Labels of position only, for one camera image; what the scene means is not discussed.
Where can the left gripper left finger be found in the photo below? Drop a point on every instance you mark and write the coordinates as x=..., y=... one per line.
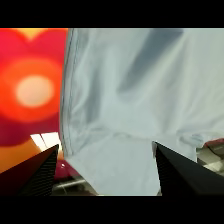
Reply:
x=33, y=176

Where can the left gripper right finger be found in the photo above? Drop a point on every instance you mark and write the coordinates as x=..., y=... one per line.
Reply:
x=186, y=176

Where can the light blue shirt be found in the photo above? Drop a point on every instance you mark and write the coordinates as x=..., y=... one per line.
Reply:
x=133, y=100

